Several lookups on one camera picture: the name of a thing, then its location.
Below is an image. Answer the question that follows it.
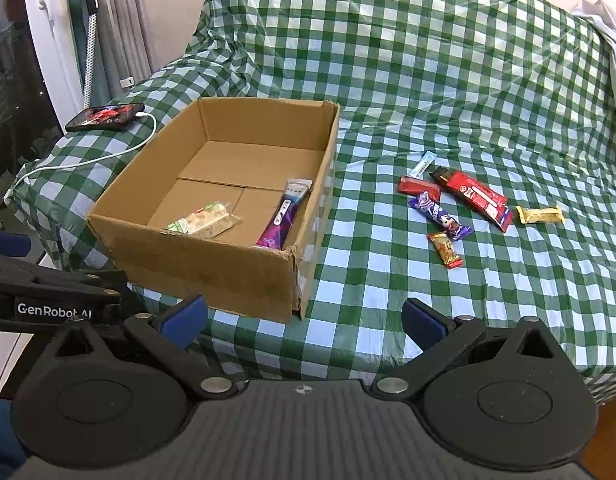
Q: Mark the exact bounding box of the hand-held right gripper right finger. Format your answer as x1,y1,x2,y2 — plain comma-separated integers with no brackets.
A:
370,297,568,401

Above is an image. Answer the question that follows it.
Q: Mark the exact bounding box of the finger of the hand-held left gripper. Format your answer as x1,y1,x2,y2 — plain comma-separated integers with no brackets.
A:
0,232,33,258
0,255,127,305

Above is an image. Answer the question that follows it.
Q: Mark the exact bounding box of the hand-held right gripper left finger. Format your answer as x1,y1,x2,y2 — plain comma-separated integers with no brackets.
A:
48,294,241,401

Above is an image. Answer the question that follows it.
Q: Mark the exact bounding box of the cardboard box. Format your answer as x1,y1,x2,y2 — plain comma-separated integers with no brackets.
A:
86,98,341,324

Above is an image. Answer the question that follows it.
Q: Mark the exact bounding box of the orange snack packet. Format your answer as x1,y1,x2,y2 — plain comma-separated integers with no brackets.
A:
427,231,462,269

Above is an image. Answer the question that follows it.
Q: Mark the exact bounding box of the purple white snack packet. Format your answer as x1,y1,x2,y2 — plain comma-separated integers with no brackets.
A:
408,191,473,241

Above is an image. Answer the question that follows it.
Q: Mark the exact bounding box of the long red snack bar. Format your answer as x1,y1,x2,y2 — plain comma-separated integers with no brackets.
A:
429,166,514,233

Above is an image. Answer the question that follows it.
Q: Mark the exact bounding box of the small red snack packet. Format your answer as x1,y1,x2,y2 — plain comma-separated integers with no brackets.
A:
398,175,442,201

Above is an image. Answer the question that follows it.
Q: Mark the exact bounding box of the light blue snack packet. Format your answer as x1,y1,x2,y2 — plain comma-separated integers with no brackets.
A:
409,151,435,179

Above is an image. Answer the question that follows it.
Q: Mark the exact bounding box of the yellow snack packet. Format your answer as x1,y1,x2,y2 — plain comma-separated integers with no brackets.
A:
516,206,566,225

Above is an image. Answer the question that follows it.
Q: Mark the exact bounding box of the green white cracker packet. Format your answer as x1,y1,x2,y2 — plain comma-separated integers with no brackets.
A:
161,201,242,239

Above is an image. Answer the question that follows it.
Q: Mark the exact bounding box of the dark glass door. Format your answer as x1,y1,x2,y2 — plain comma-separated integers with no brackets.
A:
0,0,59,186

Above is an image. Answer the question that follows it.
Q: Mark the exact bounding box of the long purple snack bar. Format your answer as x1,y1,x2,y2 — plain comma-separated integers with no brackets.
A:
254,178,313,251

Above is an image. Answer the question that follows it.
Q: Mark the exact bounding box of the black smartphone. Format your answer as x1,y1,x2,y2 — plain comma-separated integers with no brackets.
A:
65,102,145,133

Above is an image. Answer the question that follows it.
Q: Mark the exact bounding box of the green checked cloth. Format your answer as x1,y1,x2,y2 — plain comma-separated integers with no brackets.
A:
8,0,616,406

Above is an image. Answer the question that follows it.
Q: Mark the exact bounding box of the grey curtain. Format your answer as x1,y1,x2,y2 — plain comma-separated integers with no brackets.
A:
95,0,151,96

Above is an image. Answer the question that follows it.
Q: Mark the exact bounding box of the crumpled white cloth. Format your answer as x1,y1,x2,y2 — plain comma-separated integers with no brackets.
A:
570,0,616,56

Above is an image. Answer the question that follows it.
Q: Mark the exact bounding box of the white charging cable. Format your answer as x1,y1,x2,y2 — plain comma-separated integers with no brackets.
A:
3,112,157,206

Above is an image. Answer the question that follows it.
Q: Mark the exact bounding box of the white door frame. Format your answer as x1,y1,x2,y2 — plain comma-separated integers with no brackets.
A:
18,0,89,126

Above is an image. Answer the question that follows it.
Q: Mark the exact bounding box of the garment steamer with braided hose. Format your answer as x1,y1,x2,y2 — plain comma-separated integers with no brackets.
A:
55,0,106,111

